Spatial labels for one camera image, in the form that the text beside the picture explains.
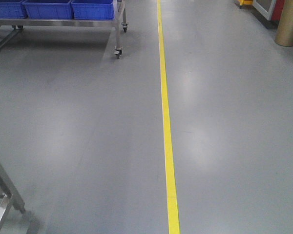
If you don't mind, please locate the brown cardboard tube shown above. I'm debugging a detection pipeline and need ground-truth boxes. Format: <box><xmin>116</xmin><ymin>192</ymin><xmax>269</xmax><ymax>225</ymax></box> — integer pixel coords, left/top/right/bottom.
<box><xmin>274</xmin><ymin>0</ymin><xmax>293</xmax><ymax>47</ymax></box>

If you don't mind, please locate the steel cart with casters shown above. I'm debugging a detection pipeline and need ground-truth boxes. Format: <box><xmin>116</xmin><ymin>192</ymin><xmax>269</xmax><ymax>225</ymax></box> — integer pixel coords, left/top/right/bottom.
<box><xmin>0</xmin><ymin>0</ymin><xmax>129</xmax><ymax>59</ymax></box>

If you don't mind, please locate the blue bin on cart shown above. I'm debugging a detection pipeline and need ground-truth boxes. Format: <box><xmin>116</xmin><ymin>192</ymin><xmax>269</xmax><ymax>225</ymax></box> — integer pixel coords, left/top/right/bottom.
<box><xmin>0</xmin><ymin>0</ymin><xmax>27</xmax><ymax>19</ymax></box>

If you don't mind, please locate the steel table frame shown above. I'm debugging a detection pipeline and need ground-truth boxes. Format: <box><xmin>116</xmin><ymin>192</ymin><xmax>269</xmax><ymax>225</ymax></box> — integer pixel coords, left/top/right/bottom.
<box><xmin>0</xmin><ymin>163</ymin><xmax>26</xmax><ymax>231</ymax></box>

